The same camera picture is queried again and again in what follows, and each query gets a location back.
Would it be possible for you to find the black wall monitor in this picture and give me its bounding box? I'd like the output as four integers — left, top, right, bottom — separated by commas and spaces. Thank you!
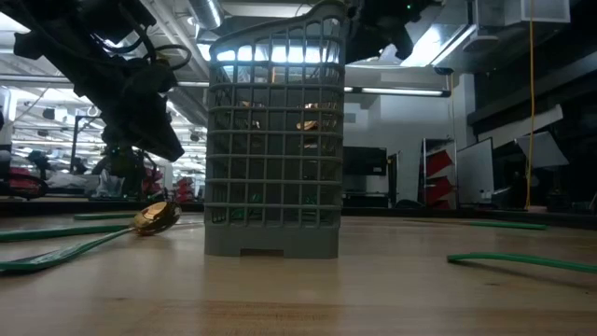
343, 147, 388, 177

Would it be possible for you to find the silver ventilation duct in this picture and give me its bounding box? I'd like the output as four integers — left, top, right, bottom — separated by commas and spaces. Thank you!
186, 0, 225, 30

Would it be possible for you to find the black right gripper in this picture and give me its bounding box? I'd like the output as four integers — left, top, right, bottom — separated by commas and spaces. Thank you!
345, 0, 416, 65

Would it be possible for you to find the white whiteboard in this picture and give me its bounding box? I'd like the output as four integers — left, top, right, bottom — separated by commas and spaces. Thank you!
455, 137, 495, 205

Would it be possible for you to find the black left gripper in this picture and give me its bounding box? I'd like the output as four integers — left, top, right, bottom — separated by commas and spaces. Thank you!
74, 58, 186, 162

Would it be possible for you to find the red round object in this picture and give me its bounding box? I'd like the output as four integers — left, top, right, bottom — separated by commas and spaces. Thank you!
0, 166, 48, 201

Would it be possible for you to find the red and white shelf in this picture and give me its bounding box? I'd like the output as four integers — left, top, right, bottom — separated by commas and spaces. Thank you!
422, 137, 458, 210

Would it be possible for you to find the long ceiling light fixture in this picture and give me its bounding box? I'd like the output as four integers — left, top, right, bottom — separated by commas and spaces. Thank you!
343, 85, 452, 98

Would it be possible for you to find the white ceiling air unit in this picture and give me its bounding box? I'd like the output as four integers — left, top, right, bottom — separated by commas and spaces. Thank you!
475, 0, 571, 27

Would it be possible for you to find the white plastic bag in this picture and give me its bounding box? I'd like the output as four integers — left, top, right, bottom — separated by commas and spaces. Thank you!
92, 170, 125, 200

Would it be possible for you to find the yellow hanging cable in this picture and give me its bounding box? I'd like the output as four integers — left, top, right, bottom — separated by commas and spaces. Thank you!
524, 0, 536, 210

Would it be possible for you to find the angled white panel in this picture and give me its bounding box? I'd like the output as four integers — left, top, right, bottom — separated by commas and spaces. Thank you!
515, 131, 570, 169

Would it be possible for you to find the grey plastic cutlery caddy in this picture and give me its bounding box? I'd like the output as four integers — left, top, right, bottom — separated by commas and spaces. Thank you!
203, 0, 349, 260

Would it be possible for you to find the background black metal frame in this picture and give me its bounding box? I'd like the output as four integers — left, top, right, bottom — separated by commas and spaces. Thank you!
69, 115, 108, 174

